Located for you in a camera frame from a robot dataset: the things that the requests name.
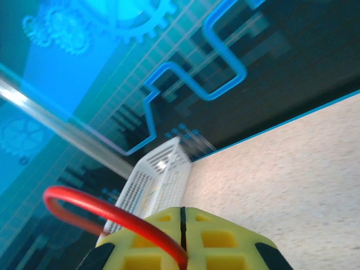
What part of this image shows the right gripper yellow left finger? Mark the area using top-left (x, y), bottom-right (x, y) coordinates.
top-left (80, 206), bottom-right (185, 270)

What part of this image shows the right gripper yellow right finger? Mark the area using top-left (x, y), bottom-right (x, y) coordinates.
top-left (184, 206), bottom-right (294, 270)

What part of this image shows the long red thin cable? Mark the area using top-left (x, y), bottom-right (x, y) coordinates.
top-left (43, 185), bottom-right (188, 268)

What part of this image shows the white perforated basket with labels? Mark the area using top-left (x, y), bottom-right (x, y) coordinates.
top-left (97, 137), bottom-right (193, 245)

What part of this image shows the aluminium frame post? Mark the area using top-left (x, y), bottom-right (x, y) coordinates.
top-left (0, 67), bottom-right (135, 179)

